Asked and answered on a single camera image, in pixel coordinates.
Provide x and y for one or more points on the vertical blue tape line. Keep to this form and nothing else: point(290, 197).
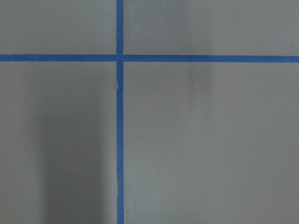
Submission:
point(119, 109)

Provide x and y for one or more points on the horizontal blue tape line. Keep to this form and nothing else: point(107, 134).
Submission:
point(147, 58)

